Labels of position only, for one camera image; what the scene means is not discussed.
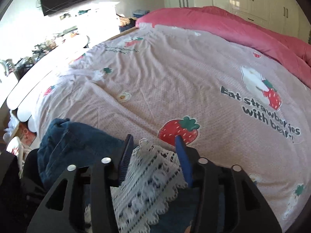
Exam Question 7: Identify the white glossy wardrobe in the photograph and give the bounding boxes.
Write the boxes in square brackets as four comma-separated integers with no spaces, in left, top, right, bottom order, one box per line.
[194,0,310,42]

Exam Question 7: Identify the blue denim pants lace hem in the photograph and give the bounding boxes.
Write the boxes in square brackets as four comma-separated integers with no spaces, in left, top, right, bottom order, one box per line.
[38,118,199,232]

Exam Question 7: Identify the pink quilt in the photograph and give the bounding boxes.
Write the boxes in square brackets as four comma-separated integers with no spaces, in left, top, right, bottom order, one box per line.
[135,6,310,87]

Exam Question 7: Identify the pink strawberry print bedsheet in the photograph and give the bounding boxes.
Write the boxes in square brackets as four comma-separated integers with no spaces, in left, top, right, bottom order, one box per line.
[33,24,310,231]

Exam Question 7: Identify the black trousers of person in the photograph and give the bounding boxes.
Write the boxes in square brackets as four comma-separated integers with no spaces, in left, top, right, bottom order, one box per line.
[1,149,46,232]

